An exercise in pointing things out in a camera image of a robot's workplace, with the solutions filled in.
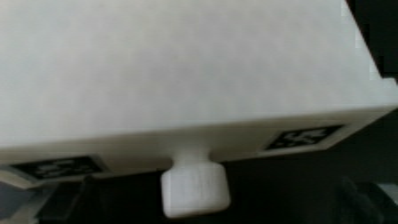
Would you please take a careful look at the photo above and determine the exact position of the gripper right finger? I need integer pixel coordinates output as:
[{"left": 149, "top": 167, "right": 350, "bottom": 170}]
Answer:
[{"left": 336, "top": 178, "right": 398, "bottom": 224}]

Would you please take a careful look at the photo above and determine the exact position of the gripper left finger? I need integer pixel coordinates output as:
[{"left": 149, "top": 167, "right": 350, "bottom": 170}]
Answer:
[{"left": 11, "top": 176, "right": 94, "bottom": 224}]

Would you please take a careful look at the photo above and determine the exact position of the white upside-down drawer with knob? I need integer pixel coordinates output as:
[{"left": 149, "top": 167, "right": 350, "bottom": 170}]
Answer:
[{"left": 0, "top": 0, "right": 398, "bottom": 218}]

